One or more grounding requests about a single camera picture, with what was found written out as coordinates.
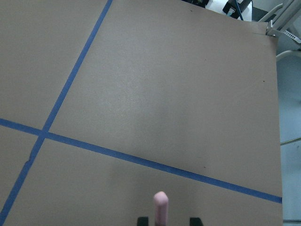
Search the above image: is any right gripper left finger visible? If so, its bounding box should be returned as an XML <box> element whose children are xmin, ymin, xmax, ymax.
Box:
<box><xmin>137</xmin><ymin>217</ymin><xmax>149</xmax><ymax>226</ymax></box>

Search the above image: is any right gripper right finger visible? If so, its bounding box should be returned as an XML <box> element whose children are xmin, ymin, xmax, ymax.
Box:
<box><xmin>190</xmin><ymin>217</ymin><xmax>203</xmax><ymax>226</ymax></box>

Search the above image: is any aluminium frame post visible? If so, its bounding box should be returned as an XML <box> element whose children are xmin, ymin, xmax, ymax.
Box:
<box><xmin>266</xmin><ymin>0</ymin><xmax>301</xmax><ymax>45</ymax></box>

